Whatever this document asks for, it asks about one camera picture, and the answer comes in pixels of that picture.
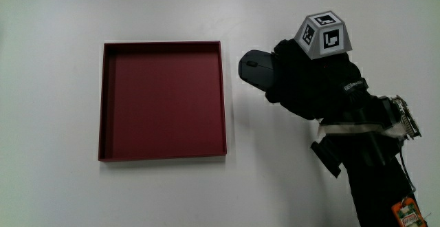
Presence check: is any wrist electronics module with heatsink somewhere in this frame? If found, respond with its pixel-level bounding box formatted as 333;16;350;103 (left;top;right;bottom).
379;95;422;141

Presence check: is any dark red square tray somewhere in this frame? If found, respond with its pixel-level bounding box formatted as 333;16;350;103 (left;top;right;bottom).
98;41;228;162

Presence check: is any black forearm mount bracket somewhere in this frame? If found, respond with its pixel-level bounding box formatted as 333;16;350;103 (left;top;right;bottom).
310;136;343;179

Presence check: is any person's right forearm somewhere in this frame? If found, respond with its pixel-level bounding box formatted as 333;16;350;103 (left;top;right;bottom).
311;88;429;227

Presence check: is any person's right hand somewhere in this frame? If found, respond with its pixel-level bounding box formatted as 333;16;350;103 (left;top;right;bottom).
265;10;369;120

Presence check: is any orange circuit board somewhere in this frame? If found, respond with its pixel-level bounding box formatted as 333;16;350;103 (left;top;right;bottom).
390;196;429;227

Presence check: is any dark grey computer mouse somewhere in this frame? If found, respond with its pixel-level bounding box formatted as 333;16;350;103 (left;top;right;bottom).
237;49;276;92

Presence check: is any white wrist strap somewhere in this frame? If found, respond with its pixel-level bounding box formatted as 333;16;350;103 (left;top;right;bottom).
317;121;407;139

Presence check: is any white desk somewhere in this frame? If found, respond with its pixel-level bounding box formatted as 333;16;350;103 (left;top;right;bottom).
0;0;440;227

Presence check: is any thin black cable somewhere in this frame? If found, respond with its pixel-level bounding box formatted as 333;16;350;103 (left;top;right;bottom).
398;147;417;194

